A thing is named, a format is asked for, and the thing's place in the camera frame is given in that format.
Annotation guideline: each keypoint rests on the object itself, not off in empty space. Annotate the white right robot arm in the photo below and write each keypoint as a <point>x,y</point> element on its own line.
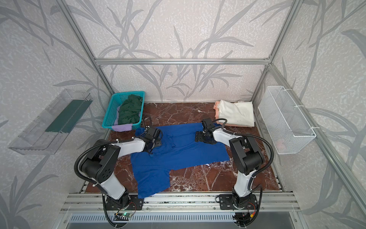
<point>247,157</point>

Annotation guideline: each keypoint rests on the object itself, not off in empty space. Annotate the pink folded t shirt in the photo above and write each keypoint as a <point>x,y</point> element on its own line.
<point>216,113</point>

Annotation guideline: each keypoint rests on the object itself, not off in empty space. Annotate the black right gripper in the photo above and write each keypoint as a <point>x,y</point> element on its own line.
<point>202,137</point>

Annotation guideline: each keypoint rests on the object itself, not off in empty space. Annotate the teal plastic laundry basket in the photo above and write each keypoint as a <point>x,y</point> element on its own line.
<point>111,115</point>

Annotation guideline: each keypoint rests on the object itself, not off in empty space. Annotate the cream folded t shirt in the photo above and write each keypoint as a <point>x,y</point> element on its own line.
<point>236,113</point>

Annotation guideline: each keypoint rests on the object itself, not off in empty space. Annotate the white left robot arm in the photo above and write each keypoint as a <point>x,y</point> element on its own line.
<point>96,165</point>

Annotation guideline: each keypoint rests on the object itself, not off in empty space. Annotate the horizontal aluminium frame bar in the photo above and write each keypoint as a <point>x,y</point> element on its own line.
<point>184,61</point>

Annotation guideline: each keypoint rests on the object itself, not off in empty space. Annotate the green circuit board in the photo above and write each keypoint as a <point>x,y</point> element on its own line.
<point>123,216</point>

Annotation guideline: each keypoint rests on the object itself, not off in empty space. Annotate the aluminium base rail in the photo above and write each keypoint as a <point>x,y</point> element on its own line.
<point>184,202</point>

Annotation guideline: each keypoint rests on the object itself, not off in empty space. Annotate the white wire mesh basket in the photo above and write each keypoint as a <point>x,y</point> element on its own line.
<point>286,124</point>

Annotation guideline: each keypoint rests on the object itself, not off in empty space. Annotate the purple t shirt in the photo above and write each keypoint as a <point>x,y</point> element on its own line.
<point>123,126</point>

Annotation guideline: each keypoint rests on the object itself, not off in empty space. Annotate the dark green t shirt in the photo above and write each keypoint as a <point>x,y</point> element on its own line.
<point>132,103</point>

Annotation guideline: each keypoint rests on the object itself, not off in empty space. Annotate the blue t shirt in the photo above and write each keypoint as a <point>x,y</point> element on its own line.
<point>179,150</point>

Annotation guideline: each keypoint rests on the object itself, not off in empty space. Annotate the clear plastic wall tray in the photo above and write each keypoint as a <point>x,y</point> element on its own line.
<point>49,130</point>

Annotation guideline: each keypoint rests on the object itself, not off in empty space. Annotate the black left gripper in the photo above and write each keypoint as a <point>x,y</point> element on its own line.
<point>156,141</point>

